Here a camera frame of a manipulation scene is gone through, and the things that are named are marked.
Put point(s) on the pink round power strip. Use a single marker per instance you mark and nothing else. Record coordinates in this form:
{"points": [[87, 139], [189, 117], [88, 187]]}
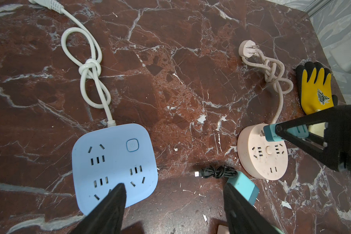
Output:
{"points": [[260, 158]]}

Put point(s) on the yellow black work glove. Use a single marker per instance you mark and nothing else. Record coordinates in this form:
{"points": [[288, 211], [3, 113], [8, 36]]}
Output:
{"points": [[314, 87]]}

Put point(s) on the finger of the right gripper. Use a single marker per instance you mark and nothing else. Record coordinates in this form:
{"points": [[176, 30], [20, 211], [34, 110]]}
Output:
{"points": [[329, 140]]}

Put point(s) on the teal charger plug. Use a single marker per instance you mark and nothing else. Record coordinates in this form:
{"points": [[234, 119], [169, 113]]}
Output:
{"points": [[245, 186], [274, 133]]}

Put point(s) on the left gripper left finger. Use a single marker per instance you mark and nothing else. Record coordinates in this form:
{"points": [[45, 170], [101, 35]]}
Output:
{"points": [[107, 217]]}

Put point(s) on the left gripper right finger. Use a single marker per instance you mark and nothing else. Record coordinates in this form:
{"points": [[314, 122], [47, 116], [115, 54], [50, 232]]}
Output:
{"points": [[242, 217]]}

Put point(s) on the blue square power strip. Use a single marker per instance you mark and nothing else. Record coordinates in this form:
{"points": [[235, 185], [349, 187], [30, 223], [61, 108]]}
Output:
{"points": [[104, 158]]}

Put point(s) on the pink charger plug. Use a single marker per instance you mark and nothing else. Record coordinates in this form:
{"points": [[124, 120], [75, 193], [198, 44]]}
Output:
{"points": [[222, 229]]}

